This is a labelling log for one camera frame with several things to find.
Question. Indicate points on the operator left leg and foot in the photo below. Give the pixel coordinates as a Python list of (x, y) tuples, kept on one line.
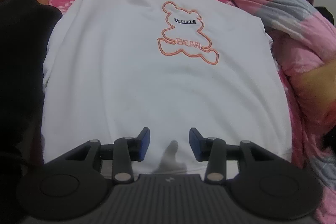
[(26, 26)]

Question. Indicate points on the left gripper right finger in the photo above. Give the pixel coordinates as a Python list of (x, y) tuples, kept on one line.
[(216, 152)]

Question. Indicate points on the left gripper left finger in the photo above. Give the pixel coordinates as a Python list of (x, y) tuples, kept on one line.
[(122, 153)]

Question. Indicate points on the white bear sweatshirt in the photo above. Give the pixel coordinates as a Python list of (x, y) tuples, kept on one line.
[(114, 67)]

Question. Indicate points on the pink patchwork quilt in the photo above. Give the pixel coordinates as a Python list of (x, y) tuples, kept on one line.
[(304, 47)]

